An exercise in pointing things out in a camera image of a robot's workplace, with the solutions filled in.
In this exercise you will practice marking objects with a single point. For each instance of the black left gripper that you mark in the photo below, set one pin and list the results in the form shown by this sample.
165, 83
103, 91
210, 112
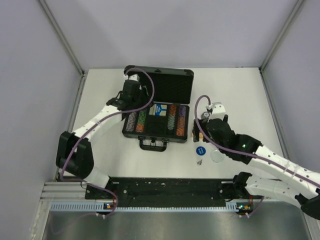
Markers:
143, 92

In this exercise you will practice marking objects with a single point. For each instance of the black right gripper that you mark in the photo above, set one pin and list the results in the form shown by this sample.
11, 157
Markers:
202, 122

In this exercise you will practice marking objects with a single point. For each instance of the red playing card box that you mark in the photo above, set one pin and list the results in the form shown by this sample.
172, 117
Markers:
196, 134

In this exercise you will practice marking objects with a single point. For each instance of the stack of poker chips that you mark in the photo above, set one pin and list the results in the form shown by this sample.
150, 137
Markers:
205, 115

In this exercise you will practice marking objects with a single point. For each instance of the clear round dealer button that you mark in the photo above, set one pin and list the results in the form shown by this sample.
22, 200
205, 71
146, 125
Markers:
216, 156

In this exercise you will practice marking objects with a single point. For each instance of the blue small blind button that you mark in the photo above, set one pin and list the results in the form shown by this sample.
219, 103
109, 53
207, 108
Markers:
200, 150

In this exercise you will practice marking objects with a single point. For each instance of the blue playing card box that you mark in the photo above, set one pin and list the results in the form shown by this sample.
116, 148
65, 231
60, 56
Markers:
159, 110

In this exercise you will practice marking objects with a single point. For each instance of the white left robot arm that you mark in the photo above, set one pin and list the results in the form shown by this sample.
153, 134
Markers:
75, 153

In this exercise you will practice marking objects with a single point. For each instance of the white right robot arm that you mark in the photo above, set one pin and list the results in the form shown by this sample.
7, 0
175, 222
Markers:
292, 183

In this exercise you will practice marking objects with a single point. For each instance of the black poker set case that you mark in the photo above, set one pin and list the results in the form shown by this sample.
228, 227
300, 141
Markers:
166, 119

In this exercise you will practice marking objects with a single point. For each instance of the blue white chip row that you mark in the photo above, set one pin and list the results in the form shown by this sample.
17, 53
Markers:
131, 121

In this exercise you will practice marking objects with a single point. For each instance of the green chip row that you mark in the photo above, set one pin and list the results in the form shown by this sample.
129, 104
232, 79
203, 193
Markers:
140, 125

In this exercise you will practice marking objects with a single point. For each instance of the purple orange chip row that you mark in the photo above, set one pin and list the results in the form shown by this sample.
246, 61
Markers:
181, 121

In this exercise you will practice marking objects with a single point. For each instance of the orange grey chip row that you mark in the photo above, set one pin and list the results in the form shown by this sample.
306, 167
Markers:
171, 117

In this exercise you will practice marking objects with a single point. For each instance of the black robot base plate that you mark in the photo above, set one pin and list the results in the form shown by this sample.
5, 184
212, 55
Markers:
175, 192

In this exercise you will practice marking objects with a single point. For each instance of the blue-grey cable duct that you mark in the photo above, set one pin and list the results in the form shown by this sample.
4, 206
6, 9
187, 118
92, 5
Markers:
103, 207

